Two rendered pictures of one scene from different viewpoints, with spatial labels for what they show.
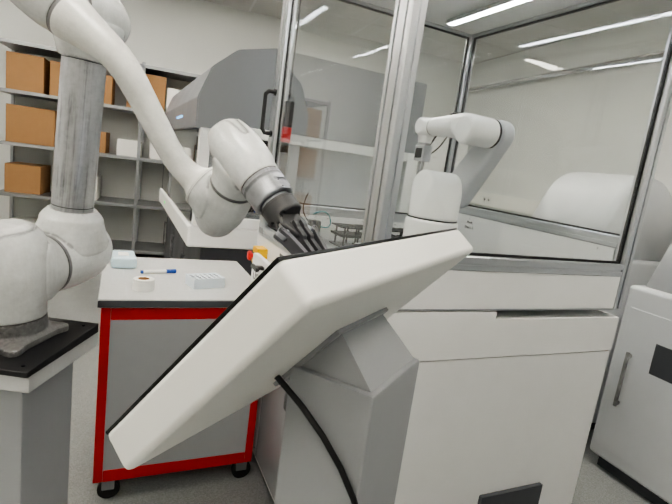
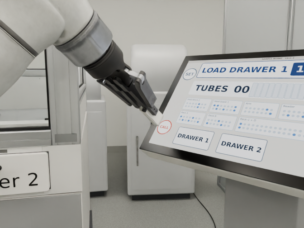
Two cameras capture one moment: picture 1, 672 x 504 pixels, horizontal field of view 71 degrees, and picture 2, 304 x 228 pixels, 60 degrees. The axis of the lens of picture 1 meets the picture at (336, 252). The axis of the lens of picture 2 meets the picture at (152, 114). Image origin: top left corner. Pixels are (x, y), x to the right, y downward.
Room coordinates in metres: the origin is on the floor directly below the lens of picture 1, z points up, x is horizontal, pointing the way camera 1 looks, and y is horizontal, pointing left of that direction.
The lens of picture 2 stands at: (0.75, 0.59, 1.14)
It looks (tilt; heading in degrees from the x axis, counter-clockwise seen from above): 8 degrees down; 283
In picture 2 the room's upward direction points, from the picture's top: straight up
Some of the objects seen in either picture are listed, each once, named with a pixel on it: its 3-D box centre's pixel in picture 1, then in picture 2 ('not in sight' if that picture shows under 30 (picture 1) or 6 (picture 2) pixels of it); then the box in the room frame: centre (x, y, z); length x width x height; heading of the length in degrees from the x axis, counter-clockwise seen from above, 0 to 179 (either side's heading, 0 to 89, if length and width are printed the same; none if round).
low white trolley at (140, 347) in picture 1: (174, 364); not in sight; (1.85, 0.60, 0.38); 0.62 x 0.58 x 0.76; 25
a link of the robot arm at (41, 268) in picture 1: (11, 267); not in sight; (1.06, 0.74, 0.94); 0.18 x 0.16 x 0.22; 172
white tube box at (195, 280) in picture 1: (205, 280); not in sight; (1.76, 0.48, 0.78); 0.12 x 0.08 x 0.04; 130
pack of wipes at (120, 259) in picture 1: (123, 258); not in sight; (1.90, 0.87, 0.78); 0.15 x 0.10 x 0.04; 28
